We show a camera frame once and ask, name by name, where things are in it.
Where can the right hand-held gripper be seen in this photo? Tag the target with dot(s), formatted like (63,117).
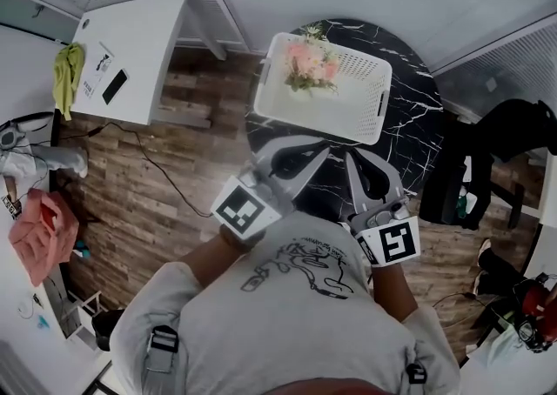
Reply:
(393,243)

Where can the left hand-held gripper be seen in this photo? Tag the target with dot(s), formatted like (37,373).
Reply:
(243,210)

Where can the white perforated plastic basket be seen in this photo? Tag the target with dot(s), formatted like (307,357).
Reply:
(361,93)

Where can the pink flowers bouquet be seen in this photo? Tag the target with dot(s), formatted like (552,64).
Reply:
(311,64)

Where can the person's right forearm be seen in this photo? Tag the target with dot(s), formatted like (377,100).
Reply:
(391,293)

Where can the person's left forearm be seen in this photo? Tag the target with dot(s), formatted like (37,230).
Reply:
(209,254)

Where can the green and white packet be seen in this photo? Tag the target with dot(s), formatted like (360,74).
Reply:
(465,205)

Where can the black chair with dark clothing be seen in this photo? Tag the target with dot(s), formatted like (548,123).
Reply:
(491,154)

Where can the person's grey printed t-shirt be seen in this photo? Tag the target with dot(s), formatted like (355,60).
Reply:
(283,332)

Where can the black phone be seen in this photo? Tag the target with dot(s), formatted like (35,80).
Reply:
(115,86)

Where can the red and black device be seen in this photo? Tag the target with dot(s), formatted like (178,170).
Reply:
(537,315)

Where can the white cabinet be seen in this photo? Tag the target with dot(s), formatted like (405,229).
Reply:
(135,36)

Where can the white printed paper sheet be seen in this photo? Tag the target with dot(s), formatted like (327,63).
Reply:
(96,75)

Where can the teal small object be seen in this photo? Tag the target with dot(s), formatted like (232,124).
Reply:
(82,250)

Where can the grey crumpled cloth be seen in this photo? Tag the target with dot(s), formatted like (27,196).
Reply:
(56,158)

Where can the green cloth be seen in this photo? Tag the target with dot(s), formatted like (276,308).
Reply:
(67,75)

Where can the pink cloth bag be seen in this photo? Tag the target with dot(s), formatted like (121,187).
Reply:
(41,236)

